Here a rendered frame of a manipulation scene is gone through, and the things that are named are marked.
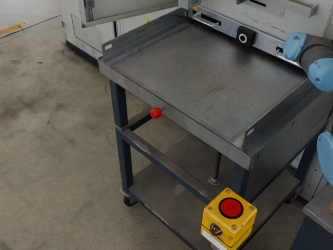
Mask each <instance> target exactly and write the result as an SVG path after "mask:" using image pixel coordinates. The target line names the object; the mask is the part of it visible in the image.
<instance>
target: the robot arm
mask: <svg viewBox="0 0 333 250"><path fill-rule="evenodd" d="M283 55H284V57H285V58H286V59H287V60H290V61H292V62H298V63H299V64H300V66H301V67H302V68H303V69H304V71H305V72H306V74H307V75H308V78H309V80H310V81H311V82H312V83H313V84H314V85H315V86H316V87H317V88H318V89H319V90H321V91H325V92H331V91H333V40H331V39H327V38H323V37H319V36H315V35H311V34H307V33H302V32H292V33H291V34H290V35H289V36H288V37H287V39H286V41H285V43H284V47H283ZM317 153H318V158H319V162H320V166H321V169H322V171H323V174H324V176H325V178H326V179H327V181H328V182H329V183H330V184H331V185H332V186H333V125H332V130H331V131H330V132H329V131H325V132H323V133H321V134H320V135H319V137H318V140H317Z"/></svg>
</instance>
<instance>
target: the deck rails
mask: <svg viewBox="0 0 333 250"><path fill-rule="evenodd" d="M196 22H198V21H197V20H194V19H192V18H190V17H188V10H186V9H184V8H182V7H179V8H177V9H175V10H173V11H171V12H169V13H167V14H164V15H162V16H160V17H158V18H156V19H154V20H152V21H149V22H147V23H145V24H143V25H141V26H139V27H137V28H134V29H132V30H130V31H128V32H126V33H124V34H122V35H119V36H117V37H115V38H113V39H111V40H109V41H107V42H104V43H102V44H101V46H102V53H103V62H104V63H105V64H107V65H108V66H110V67H111V66H113V65H115V64H116V63H118V62H120V61H122V60H124V59H126V58H128V57H130V56H132V55H134V54H136V53H138V52H140V51H142V50H144V49H146V48H148V47H149V46H151V45H153V44H155V43H157V42H159V41H161V40H163V39H165V38H167V37H169V36H171V35H173V34H175V33H177V32H179V31H180V30H182V29H184V28H186V27H188V26H190V25H192V24H194V23H196ZM110 44H111V47H110V48H108V49H106V50H105V46H107V45H110ZM315 88H316V86H315V85H314V84H313V83H312V82H311V81H310V80H309V78H307V79H306V80H305V81H303V82H302V83H301V84H300V85H299V86H297V87H296V88H295V89H294V90H293V91H291V92H290V93H289V94H288V95H287V96H285V97H284V98H283V99H282V100H281V101H279V102H278V103H277V104H276V105H275V106H273V107H272V108H271V109H270V110H269V111H267V112H266V113H265V114H264V115H263V116H261V117H260V118H259V119H258V120H257V121H256V122H254V123H253V124H252V125H251V126H250V127H248V128H247V129H246V130H245V131H244V132H243V133H242V134H241V135H240V136H238V137H237V138H236V139H235V140H234V141H232V142H231V144H232V145H234V146H235V147H237V148H239V149H240V150H242V151H245V150H246V149H247V148H248V147H249V146H250V145H251V144H252V143H254V142H255V141H256V140H257V139H258V138H259V137H260V136H262V135H263V134H264V133H265V132H266V131H267V130H268V129H270V128H271V127H272V126H273V125H274V124H275V123H276V122H277V121H279V120H280V119H281V118H282V117H283V116H284V115H285V114H286V113H288V112H289V111H290V110H291V109H292V108H293V107H294V106H296V105H297V104H298V103H299V102H300V101H301V100H302V99H303V98H305V97H306V96H307V95H308V94H309V93H310V92H311V91H312V90H314V89H315Z"/></svg>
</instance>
